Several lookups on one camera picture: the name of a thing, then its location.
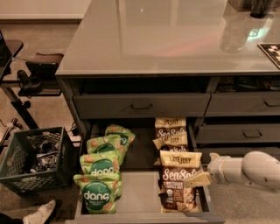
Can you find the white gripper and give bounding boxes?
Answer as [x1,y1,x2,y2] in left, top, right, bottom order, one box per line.
[184,152,243,188]

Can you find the brown sea salt chip bag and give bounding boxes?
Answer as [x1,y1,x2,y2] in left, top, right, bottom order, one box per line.
[160,150,202,213]

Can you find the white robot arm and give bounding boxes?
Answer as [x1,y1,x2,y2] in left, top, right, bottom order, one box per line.
[184,151,280,192]

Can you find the grey bottom right drawer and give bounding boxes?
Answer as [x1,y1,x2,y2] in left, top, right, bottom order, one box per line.
[195,147,280,164]

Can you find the middle brown chip bag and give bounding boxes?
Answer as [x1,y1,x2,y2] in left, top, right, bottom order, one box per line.
[153,133,189,152]

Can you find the open grey middle drawer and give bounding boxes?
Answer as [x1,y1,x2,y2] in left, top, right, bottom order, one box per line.
[65,118,225,224]

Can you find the rear brown chip bag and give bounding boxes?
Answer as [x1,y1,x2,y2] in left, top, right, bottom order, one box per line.
[155,117,186,138]

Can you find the grey middle right drawer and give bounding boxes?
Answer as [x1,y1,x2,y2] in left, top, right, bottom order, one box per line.
[189,123,280,144]

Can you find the rear green dang bag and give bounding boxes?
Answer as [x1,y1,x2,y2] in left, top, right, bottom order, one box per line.
[105,124,136,165]

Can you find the green dang bag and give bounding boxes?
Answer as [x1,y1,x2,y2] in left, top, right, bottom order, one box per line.
[105,124,136,165]
[87,135,121,153]
[80,150,120,176]
[73,173,122,214]

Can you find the grey top right drawer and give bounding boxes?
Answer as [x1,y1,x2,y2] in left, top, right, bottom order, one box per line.
[206,91,280,117]

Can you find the front green dang bag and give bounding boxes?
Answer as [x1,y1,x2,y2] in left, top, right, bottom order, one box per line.
[73,173,122,214]

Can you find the grey counter cabinet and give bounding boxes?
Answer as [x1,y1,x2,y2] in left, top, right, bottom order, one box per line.
[56,0,280,137]

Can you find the grey top left drawer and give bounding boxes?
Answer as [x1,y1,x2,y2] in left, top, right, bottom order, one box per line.
[73,93,210,119]

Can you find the blue snack bag in crate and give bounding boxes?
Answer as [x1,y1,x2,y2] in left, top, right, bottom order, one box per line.
[30,152,58,173]

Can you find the dark container on counter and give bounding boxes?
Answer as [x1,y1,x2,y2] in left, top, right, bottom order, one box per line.
[250,0,274,18]

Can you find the black white patterned mat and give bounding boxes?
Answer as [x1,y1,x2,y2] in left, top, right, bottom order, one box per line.
[258,43,280,69]

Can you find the white shoe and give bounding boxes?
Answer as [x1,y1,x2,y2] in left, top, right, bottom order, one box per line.
[23,199,56,224]

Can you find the dark green plastic crate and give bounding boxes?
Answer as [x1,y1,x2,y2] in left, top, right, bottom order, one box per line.
[0,127,77,196]

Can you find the black device on shelf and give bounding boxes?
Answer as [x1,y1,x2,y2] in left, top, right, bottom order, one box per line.
[17,70,41,92]

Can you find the black desk with frame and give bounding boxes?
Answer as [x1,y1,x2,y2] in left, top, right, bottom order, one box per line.
[0,31,64,129]

